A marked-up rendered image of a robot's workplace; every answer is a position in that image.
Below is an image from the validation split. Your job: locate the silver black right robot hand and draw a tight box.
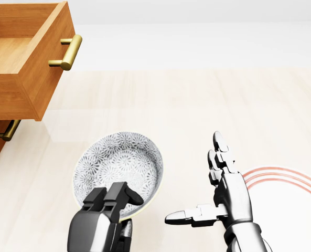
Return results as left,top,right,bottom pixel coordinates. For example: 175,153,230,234
164,131,253,228

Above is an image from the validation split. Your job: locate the white plate with red rings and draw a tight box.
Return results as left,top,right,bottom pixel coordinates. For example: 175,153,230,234
241,165,311,252

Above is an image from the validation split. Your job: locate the floral patterned grey bowl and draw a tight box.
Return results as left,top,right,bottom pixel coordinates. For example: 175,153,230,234
72,131,164,219

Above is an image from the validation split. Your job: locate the open wooden drawer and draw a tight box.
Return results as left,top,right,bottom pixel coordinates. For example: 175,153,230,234
0,1,76,122

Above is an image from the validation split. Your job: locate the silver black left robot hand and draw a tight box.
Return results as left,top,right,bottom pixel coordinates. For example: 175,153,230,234
68,181,145,252

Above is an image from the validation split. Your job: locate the brass drawer handle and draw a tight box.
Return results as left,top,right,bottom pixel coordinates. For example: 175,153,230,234
0,119,22,142
48,34,83,71

